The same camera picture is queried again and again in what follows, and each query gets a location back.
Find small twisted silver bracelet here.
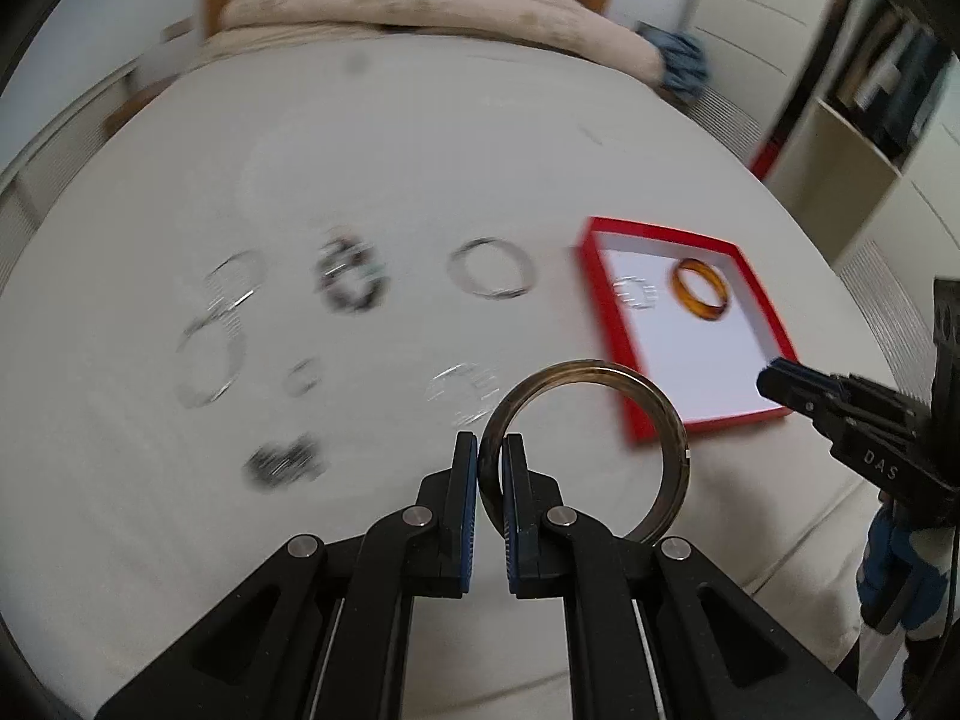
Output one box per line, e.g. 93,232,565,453
613,275,661,312

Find blue cloth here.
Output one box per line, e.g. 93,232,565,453
636,21,711,100

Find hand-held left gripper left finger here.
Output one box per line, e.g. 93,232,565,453
94,431,479,720

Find dark brown bangle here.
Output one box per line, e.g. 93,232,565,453
478,361,691,545

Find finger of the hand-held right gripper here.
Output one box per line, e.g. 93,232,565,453
761,358,935,425
756,382,960,518

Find white open shelf unit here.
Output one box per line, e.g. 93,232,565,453
763,0,960,305

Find brown beaded bracelet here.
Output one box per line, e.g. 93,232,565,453
246,431,327,492

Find person's right hand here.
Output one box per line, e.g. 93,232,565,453
857,493,960,638

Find dark hanging clothes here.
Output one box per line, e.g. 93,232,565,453
831,0,955,170

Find plain silver bangle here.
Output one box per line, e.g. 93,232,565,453
448,238,539,301

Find red jewelry box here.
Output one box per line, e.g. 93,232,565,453
574,216,800,445

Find white bed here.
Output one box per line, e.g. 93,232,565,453
0,30,912,720

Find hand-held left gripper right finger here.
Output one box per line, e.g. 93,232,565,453
504,433,878,720

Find white low cabinet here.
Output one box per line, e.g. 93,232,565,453
0,15,197,256

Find white radiator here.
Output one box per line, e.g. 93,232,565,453
834,238,942,410

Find twisted silver hoop bracelet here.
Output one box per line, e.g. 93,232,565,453
425,362,500,425

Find amber bangle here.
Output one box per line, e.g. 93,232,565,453
667,256,732,325

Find white wardrobe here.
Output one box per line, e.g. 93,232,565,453
681,0,852,170

